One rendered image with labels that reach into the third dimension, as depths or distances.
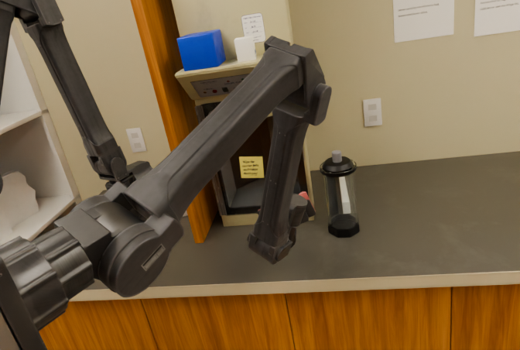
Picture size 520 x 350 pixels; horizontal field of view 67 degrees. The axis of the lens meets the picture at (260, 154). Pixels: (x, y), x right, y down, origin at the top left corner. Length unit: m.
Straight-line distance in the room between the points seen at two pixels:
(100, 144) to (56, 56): 0.21
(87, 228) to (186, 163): 0.13
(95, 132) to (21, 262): 0.61
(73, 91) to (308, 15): 0.94
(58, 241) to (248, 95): 0.29
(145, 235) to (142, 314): 0.94
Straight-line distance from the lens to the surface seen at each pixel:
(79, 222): 0.46
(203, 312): 1.30
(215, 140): 0.50
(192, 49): 1.10
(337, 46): 1.60
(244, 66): 1.07
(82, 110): 0.98
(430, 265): 1.17
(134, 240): 0.44
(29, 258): 0.42
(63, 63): 0.98
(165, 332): 1.41
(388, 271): 1.14
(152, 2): 1.22
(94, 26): 1.82
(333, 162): 1.18
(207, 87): 1.15
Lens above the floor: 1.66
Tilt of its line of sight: 22 degrees down
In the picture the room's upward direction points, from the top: 10 degrees counter-clockwise
